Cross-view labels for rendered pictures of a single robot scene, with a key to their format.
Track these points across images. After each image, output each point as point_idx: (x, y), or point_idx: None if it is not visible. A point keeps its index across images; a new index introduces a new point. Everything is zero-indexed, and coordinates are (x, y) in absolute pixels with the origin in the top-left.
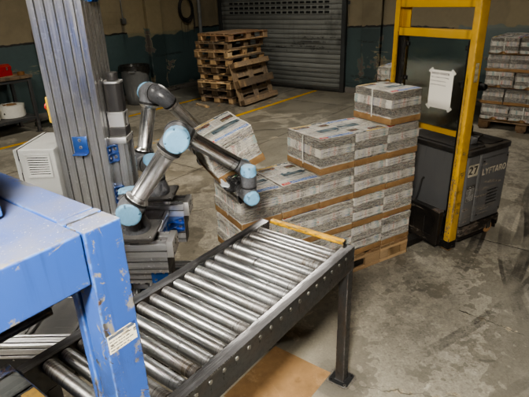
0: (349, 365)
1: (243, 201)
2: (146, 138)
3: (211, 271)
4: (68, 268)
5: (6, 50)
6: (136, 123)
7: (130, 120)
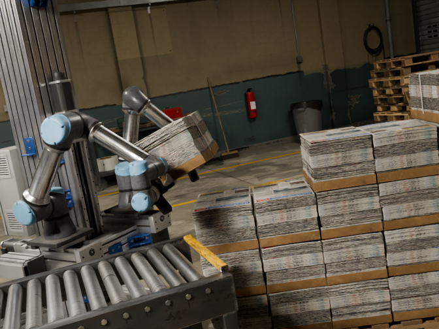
0: None
1: (165, 211)
2: None
3: (51, 281)
4: None
5: (184, 96)
6: (291, 160)
7: (287, 158)
